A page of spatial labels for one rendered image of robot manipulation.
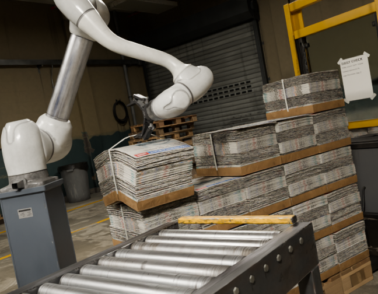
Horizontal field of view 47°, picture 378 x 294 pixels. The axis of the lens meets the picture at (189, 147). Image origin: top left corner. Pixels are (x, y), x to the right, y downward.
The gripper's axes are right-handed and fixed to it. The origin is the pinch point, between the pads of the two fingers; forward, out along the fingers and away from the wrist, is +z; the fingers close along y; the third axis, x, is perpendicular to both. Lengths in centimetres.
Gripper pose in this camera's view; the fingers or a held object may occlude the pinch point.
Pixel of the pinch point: (133, 119)
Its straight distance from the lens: 196.5
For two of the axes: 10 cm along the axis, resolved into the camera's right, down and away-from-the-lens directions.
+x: 8.2, -1.7, 5.5
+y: 2.2, 9.8, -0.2
